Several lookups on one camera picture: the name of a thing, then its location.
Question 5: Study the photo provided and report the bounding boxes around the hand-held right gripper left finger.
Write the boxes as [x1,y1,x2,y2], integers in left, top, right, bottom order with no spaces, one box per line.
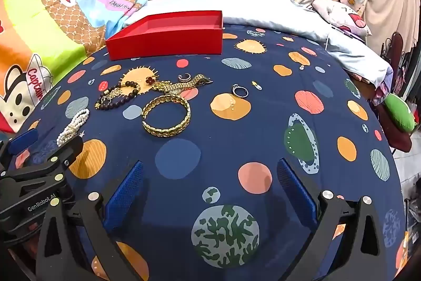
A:
[34,160,145,281]

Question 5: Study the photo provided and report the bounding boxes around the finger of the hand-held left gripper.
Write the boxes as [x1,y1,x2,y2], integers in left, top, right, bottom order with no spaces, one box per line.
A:
[0,128,40,170]
[0,135,85,193]

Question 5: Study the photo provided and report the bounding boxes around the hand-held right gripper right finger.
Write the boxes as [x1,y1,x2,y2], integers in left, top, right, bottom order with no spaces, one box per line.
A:
[276,159,395,281]

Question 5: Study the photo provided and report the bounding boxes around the white pearl bracelet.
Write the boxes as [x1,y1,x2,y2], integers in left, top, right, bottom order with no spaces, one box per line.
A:
[57,108,90,147]

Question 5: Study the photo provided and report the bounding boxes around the dark bead bracelet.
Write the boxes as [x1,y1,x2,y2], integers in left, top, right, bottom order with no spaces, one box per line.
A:
[95,80,141,111]

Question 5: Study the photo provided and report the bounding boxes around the gold bangle bracelet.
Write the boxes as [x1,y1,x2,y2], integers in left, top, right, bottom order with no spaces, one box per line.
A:
[142,95,191,137]

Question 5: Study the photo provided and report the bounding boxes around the red clover chain bracelet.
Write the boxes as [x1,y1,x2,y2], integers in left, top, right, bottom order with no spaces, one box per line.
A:
[120,76,155,89]

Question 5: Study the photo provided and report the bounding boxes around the silver stone ring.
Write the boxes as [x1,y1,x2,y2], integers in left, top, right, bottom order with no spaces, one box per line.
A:
[232,84,249,99]

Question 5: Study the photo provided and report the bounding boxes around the gold link watch band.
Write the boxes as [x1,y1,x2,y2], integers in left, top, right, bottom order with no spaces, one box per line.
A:
[151,73,213,94]

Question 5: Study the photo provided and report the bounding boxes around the red cardboard box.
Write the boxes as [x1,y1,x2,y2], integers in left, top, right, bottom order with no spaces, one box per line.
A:
[105,10,225,61]

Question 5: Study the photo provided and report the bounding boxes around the navy planet print bedsheet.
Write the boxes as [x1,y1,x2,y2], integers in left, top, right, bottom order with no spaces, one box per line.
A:
[20,22,407,281]

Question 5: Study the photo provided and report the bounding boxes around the dark red cloth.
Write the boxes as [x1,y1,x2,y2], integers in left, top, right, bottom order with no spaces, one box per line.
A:
[378,103,412,151]

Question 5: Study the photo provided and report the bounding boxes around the green cushion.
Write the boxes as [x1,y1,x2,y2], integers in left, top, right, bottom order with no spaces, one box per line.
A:
[383,93,417,133]

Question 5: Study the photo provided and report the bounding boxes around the colourful monkey print blanket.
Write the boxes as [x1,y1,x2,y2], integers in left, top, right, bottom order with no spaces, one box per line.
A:
[0,0,152,137]

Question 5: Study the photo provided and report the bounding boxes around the dark metal chair back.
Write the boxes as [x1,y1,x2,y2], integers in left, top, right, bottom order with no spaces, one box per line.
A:
[380,32,408,71]

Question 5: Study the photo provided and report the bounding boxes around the pink cartoon pillow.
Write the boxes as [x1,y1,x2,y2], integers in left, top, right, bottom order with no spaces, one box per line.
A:
[311,0,372,37]

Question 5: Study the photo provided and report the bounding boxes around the light blue pillow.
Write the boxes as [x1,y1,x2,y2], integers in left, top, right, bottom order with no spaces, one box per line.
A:
[123,0,390,84]

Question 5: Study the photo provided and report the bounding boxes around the thin white cable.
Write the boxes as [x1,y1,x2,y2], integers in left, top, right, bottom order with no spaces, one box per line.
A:
[324,0,333,51]

